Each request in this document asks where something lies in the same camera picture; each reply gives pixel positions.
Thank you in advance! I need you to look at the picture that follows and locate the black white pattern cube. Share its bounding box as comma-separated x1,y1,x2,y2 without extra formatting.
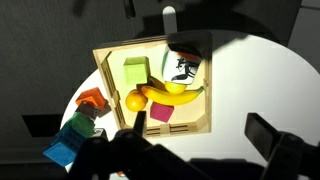
91,127,109,140

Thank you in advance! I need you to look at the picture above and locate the pink block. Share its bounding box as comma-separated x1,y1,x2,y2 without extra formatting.
149,101,175,124

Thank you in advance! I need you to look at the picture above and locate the wooden tray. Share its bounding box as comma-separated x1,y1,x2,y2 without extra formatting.
92,30,213,138

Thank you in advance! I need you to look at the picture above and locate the green building block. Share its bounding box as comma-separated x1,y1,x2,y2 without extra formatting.
63,111,96,138

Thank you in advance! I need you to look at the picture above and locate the yellow lemon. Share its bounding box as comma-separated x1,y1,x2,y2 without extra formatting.
164,81,188,95

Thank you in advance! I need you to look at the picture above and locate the orange building block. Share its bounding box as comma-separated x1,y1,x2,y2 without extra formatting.
75,86,110,111

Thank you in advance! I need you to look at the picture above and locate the yellow banana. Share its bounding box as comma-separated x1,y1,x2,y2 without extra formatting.
140,85,205,107

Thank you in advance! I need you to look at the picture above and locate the printed picture cube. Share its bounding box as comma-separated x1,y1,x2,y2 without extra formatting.
161,44,203,86

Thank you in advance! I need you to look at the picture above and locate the orange fruit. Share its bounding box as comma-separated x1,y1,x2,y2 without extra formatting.
125,90,148,113

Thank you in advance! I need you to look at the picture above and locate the blue building block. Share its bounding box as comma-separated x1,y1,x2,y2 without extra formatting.
42,126,88,168

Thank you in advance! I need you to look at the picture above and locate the light green cube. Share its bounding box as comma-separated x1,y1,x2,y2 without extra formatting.
123,55,151,86

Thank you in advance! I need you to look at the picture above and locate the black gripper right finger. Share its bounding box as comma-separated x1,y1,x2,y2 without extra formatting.
244,112,285,161

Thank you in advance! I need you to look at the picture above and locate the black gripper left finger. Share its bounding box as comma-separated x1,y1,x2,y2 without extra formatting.
133,110,148,135

